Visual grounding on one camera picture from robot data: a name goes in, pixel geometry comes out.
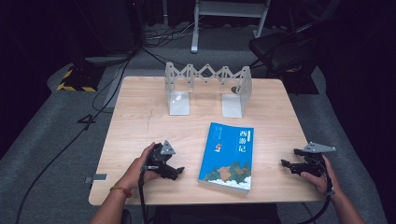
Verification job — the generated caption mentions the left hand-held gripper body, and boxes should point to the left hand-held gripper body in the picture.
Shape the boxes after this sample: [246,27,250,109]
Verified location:
[143,139,177,181]

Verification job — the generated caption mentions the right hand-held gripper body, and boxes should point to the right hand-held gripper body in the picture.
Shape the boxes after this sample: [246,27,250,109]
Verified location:
[292,141,337,178]

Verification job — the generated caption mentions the blue book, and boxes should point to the blue book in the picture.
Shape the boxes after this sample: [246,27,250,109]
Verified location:
[197,121,255,194]

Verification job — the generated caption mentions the white expandable book rack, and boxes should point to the white expandable book rack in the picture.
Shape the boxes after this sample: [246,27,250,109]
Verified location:
[163,61,254,119]

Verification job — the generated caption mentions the person's left hand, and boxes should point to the person's left hand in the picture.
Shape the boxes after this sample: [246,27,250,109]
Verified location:
[120,142,162,191]

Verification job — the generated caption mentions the person's right hand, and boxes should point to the person's right hand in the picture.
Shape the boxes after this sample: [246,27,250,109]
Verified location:
[300,154,342,197]

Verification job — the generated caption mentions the grey tape strip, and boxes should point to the grey tape strip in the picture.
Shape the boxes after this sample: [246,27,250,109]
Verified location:
[84,173,108,184]

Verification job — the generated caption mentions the black chair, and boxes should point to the black chair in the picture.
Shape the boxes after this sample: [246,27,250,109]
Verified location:
[247,20,321,78]

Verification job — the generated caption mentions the yellow black striped base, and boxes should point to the yellow black striped base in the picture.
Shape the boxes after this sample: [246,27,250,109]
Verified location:
[56,63,106,93]

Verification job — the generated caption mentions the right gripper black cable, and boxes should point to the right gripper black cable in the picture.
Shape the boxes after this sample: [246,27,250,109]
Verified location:
[297,157,336,224]

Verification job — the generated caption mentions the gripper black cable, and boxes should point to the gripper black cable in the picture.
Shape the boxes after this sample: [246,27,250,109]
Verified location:
[137,169,149,224]
[297,157,336,224]

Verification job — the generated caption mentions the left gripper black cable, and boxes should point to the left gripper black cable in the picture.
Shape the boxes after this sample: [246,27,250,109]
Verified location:
[137,169,149,224]

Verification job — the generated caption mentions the orange bracelet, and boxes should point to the orange bracelet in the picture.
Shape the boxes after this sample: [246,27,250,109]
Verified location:
[109,185,133,199]

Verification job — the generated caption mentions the long black floor cable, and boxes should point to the long black floor cable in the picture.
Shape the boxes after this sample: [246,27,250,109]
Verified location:
[14,59,134,224]

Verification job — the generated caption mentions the bundle of floor cables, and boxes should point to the bundle of floor cables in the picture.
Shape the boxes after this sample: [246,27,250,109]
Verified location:
[141,20,204,49]

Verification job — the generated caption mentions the white metal stand frame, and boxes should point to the white metal stand frame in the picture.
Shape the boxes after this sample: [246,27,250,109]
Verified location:
[190,0,272,54]

